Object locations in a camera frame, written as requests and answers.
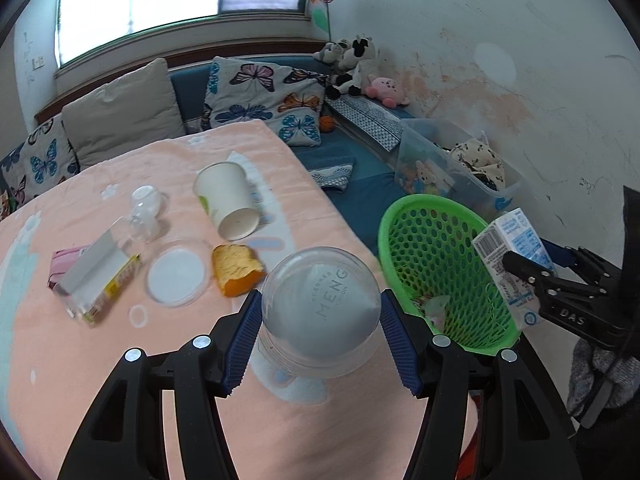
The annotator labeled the clear dome cup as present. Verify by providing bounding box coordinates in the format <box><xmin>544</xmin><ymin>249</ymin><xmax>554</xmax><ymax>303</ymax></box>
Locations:
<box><xmin>257</xmin><ymin>246</ymin><xmax>382</xmax><ymax>380</ymax></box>

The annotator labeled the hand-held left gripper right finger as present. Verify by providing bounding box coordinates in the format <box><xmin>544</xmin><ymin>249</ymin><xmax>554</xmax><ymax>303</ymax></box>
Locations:
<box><xmin>380</xmin><ymin>288</ymin><xmax>583</xmax><ymax>480</ymax></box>

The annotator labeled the window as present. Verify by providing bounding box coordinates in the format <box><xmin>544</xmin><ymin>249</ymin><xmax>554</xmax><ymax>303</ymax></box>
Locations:
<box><xmin>57</xmin><ymin>0</ymin><xmax>308</xmax><ymax>68</ymax></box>

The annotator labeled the small clear plastic bottle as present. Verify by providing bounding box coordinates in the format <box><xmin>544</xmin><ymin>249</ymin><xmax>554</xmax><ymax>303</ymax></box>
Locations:
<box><xmin>129</xmin><ymin>186</ymin><xmax>168</xmax><ymax>242</ymax></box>

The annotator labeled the blue white patterned cushion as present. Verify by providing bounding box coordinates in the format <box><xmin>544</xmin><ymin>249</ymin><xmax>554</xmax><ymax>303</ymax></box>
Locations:
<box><xmin>327</xmin><ymin>96</ymin><xmax>406</xmax><ymax>151</ymax></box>

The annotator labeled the grey plush toy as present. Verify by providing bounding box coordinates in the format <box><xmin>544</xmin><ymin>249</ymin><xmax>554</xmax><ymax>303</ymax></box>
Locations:
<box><xmin>313</xmin><ymin>40</ymin><xmax>351</xmax><ymax>68</ymax></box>

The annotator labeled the pink plush toy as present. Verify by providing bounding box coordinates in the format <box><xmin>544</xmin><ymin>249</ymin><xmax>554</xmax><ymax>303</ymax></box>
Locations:
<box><xmin>363</xmin><ymin>75</ymin><xmax>410</xmax><ymax>108</ymax></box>

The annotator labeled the person's right forearm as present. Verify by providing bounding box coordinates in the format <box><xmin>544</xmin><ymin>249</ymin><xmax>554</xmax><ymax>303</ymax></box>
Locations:
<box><xmin>567</xmin><ymin>341</ymin><xmax>640</xmax><ymax>411</ymax></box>

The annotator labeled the cow plush toy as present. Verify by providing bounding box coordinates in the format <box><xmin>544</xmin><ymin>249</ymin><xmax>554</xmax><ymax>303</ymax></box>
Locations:
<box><xmin>326</xmin><ymin>35</ymin><xmax>377</xmax><ymax>100</ymax></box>

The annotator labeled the orange crumpled wrapper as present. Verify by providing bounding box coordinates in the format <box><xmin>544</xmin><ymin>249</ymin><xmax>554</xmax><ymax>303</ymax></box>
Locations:
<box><xmin>211</xmin><ymin>244</ymin><xmax>266</xmax><ymax>297</ymax></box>

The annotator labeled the large butterfly pillow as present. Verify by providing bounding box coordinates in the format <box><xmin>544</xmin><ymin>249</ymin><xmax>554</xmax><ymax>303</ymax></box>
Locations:
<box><xmin>202</xmin><ymin>56</ymin><xmax>331</xmax><ymax>147</ymax></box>

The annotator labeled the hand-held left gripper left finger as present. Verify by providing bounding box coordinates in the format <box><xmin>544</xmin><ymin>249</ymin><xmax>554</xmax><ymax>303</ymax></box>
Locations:
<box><xmin>57</xmin><ymin>290</ymin><xmax>264</xmax><ymax>480</ymax></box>

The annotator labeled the cream printed cloth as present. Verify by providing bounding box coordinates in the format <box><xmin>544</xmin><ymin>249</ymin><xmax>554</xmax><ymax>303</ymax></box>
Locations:
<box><xmin>447</xmin><ymin>132</ymin><xmax>507</xmax><ymax>191</ymax></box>

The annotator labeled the pink plastic wrapper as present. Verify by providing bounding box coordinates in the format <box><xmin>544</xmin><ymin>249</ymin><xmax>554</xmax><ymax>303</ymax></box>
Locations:
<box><xmin>415</xmin><ymin>294</ymin><xmax>452</xmax><ymax>332</ymax></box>

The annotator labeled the beige pillow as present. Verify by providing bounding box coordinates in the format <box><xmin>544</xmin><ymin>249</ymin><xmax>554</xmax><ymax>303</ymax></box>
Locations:
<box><xmin>61</xmin><ymin>58</ymin><xmax>187</xmax><ymax>171</ymax></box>

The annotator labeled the white paper cup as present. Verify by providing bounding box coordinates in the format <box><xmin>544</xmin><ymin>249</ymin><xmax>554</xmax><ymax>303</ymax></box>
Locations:
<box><xmin>193</xmin><ymin>161</ymin><xmax>261</xmax><ymax>241</ymax></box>

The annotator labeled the clear round lid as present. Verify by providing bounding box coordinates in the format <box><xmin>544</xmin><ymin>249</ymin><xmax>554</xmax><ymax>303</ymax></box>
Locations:
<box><xmin>145</xmin><ymin>237</ymin><xmax>211</xmax><ymax>307</ymax></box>

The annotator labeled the clear plastic box with packet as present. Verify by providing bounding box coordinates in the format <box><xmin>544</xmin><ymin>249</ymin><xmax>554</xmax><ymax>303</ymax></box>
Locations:
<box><xmin>52</xmin><ymin>230</ymin><xmax>141</xmax><ymax>328</ymax></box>

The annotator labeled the white blue milk carton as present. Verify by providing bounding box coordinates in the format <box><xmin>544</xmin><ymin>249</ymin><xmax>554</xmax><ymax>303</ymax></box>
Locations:
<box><xmin>471</xmin><ymin>207</ymin><xmax>556</xmax><ymax>331</ymax></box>

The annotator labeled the small butterfly pillow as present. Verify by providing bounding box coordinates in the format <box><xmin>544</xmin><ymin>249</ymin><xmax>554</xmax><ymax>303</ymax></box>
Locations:
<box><xmin>0</xmin><ymin>115</ymin><xmax>81</xmax><ymax>211</ymax></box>

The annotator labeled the green plastic basket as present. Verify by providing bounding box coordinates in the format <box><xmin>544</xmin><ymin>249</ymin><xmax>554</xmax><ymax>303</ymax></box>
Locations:
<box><xmin>377</xmin><ymin>195</ymin><xmax>521</xmax><ymax>356</ymax></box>

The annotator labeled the blue sofa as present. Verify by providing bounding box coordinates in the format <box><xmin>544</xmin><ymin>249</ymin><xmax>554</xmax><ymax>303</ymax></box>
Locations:
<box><xmin>0</xmin><ymin>55</ymin><xmax>526</xmax><ymax>261</ymax></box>

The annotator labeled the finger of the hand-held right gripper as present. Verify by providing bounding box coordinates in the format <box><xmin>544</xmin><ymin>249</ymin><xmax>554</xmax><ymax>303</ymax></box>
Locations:
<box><xmin>502</xmin><ymin>251</ymin><xmax>558</xmax><ymax>293</ymax></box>
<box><xmin>542</xmin><ymin>240</ymin><xmax>621</xmax><ymax>282</ymax></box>

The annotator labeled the clear storage bin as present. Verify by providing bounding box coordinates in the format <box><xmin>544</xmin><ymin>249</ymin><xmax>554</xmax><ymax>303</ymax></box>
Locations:
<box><xmin>395</xmin><ymin>119</ymin><xmax>523</xmax><ymax>221</ymax></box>

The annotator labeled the pink packet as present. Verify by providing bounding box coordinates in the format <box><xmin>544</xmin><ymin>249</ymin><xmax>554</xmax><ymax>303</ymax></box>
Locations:
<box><xmin>48</xmin><ymin>245</ymin><xmax>93</xmax><ymax>291</ymax></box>

